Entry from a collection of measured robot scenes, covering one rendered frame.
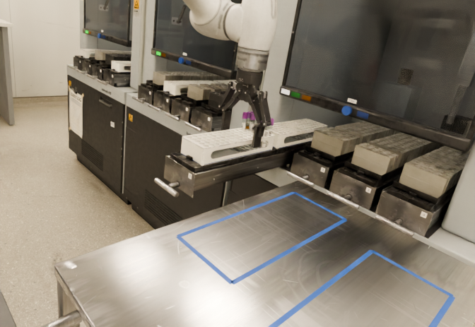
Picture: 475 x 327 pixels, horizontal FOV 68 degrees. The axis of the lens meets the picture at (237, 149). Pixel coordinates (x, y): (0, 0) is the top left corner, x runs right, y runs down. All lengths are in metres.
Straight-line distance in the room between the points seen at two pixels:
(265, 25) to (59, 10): 3.62
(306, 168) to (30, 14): 3.65
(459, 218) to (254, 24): 0.74
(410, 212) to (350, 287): 0.46
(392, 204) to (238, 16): 0.65
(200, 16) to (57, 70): 3.55
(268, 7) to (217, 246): 0.62
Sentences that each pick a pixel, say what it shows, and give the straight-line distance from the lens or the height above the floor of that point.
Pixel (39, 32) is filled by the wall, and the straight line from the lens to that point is 4.39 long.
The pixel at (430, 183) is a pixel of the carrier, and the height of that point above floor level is 0.85.
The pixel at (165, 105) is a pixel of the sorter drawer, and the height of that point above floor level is 0.76.
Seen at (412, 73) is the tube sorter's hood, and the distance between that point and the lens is 1.07.
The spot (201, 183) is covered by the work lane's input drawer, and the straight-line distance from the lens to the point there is 0.93.
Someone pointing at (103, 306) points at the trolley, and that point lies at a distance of 0.52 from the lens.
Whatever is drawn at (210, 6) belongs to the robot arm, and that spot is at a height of 1.21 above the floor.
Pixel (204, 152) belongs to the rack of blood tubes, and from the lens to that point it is 0.92.
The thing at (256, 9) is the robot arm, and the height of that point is 1.22.
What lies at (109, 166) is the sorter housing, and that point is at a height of 0.23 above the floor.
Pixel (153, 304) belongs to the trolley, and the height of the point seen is 0.82.
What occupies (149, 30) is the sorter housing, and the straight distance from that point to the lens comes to 1.98.
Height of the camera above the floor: 1.18
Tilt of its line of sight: 20 degrees down
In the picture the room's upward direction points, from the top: 9 degrees clockwise
